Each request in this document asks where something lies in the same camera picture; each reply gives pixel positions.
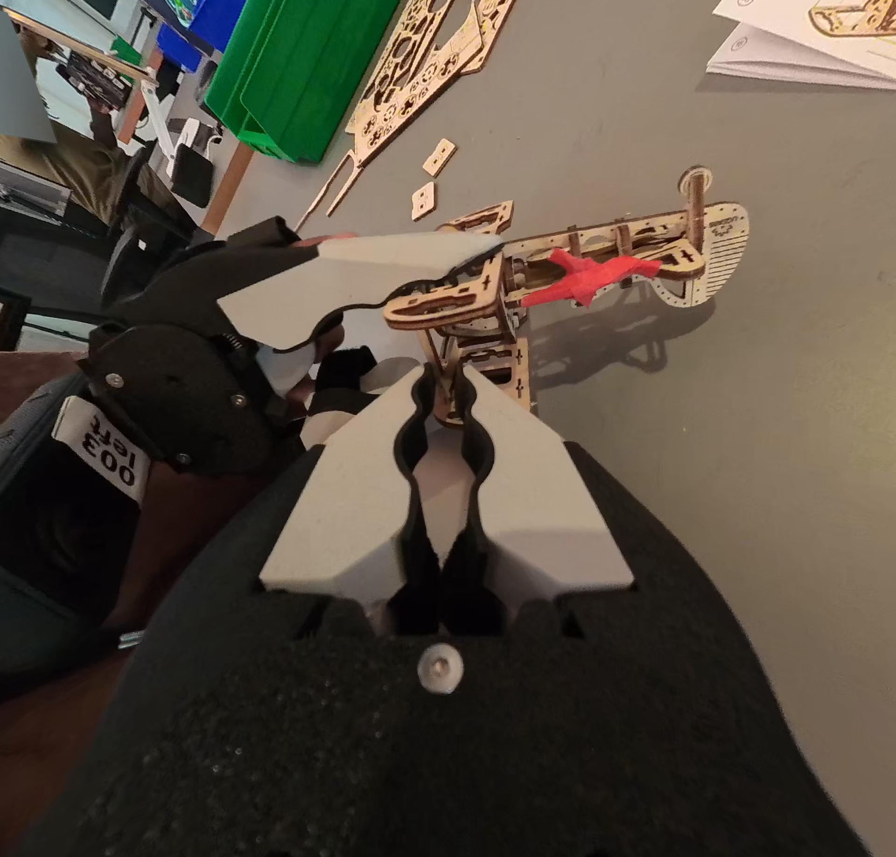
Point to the wooden mechanical model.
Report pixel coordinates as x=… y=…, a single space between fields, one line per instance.
x=721 y=241

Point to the black office chair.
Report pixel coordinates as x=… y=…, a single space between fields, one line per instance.
x=126 y=255

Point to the wooden cut-out parts sheet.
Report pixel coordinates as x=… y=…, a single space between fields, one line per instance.
x=437 y=84

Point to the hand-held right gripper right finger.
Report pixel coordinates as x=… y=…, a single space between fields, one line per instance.
x=553 y=514

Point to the small square wooden piece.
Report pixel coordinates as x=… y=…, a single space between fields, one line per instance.
x=423 y=201
x=439 y=157

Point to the white instruction booklet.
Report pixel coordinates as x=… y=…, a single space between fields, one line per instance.
x=784 y=17

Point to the blue plastic bin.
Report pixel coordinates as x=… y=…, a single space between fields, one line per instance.
x=224 y=3

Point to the green plastic bin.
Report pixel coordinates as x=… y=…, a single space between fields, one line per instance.
x=294 y=66

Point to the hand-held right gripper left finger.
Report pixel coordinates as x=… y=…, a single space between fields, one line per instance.
x=343 y=514

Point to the thin bent wooden strip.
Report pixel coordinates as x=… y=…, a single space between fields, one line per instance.
x=470 y=3

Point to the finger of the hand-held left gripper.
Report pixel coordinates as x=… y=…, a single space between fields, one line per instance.
x=364 y=269
x=395 y=373

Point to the grey desk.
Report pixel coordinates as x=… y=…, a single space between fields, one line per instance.
x=700 y=451

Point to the white-legged wooden desk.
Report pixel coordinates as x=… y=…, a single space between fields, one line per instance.
x=77 y=42

